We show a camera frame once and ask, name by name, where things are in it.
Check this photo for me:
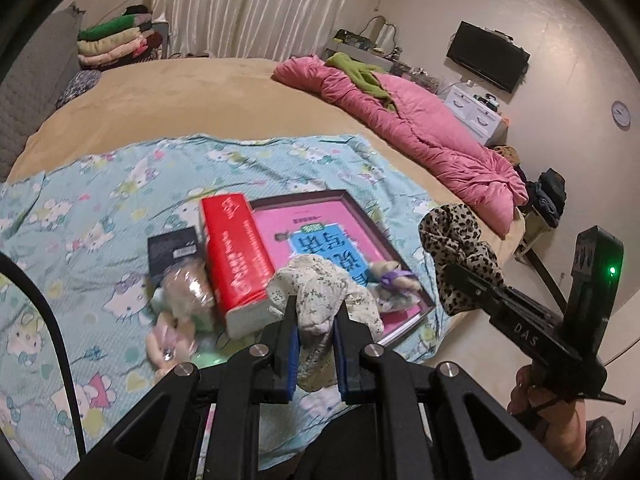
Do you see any white floral cloth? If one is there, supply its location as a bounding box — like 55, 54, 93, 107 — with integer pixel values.
267, 255, 384, 392

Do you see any green sponge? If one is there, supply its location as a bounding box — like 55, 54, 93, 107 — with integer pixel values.
191, 330, 236, 368

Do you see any purple plush toy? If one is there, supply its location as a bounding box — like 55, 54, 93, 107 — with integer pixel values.
369, 260, 422, 292

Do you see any pink plush doll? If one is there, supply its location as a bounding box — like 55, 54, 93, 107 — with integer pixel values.
145, 311, 198, 382

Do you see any leopard print cloth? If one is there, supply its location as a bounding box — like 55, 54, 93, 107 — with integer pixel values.
418, 204, 504, 316

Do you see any person's right hand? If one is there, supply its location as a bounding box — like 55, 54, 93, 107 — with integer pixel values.
506, 365, 587, 469

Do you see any red white tissue pack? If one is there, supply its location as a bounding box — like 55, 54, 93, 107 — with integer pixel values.
201, 193, 278, 340

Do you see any bagged beige plush toy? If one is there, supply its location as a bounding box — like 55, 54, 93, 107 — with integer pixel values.
160, 257, 215, 318

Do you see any pink blue book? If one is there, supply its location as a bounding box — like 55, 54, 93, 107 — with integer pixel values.
252, 197, 424, 336

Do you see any dark shallow box tray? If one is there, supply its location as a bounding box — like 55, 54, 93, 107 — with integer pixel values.
248, 188, 437, 348

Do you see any dark clothes pile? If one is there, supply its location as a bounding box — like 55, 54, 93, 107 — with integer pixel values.
516, 166, 567, 229

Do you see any small black box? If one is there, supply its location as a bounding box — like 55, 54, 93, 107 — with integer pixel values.
148, 226, 201, 288

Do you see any pink quilt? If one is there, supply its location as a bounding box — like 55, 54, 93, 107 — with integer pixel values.
273, 55, 528, 237

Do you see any teal cartoon blanket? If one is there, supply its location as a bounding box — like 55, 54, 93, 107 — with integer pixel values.
1, 134, 450, 479

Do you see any white drawer cabinet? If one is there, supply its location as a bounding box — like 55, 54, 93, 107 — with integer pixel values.
444, 87, 508, 148

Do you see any green garment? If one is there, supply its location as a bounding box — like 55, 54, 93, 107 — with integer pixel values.
326, 52, 397, 112

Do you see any cluttered desk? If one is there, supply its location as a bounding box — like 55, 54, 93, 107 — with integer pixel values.
321, 15, 440, 94

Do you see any white curtain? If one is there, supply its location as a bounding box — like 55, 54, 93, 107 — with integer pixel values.
152, 0, 346, 61

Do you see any stack of folded blankets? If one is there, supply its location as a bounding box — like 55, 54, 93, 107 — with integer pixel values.
77, 4, 168, 70

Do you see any grey quilted sofa cover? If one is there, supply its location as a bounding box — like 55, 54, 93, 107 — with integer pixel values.
1, 6, 82, 180

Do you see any round wall clock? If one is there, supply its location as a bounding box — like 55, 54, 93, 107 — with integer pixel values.
611, 101, 631, 130

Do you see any black cable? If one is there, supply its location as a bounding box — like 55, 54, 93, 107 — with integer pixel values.
0, 251, 89, 461

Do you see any black wall television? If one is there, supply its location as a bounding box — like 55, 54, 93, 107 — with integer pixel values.
447, 21, 530, 93

